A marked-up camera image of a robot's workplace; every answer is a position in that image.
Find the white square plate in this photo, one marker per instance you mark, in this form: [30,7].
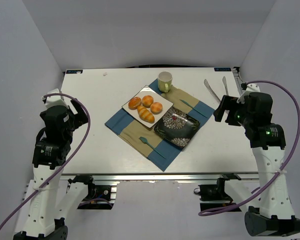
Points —
[156,98]

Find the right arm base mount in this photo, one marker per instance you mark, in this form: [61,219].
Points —
[213,195]

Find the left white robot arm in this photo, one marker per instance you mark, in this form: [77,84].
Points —
[46,221]

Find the blue table label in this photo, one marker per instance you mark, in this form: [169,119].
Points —
[74,71]
[222,69]

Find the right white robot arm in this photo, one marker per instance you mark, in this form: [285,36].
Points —
[268,211]

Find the striped oblong bread roll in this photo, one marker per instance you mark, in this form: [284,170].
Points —
[145,114]

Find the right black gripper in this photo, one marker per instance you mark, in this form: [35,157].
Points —
[225,110]

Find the round bread roll top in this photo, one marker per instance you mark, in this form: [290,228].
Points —
[147,101]

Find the right blue table label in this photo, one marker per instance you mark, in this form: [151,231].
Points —
[222,69]

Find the teal plastic knife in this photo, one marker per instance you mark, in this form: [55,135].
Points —
[186,103]

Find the black floral square plate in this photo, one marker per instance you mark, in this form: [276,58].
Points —
[177,127]

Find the cream ceramic mug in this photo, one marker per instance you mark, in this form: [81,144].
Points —
[164,81]

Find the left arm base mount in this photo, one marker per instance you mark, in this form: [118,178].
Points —
[98,197]

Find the teal plastic fork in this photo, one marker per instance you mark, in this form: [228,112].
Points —
[145,141]

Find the blue and tan placemat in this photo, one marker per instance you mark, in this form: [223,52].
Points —
[129,129]

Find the left blue table label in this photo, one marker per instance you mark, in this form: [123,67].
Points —
[74,71]

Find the metal tongs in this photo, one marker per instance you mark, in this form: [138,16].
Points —
[207,85]

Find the round bread roll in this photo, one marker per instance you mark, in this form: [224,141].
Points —
[156,108]
[147,101]
[134,103]

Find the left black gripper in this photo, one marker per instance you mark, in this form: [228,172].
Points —
[79,113]

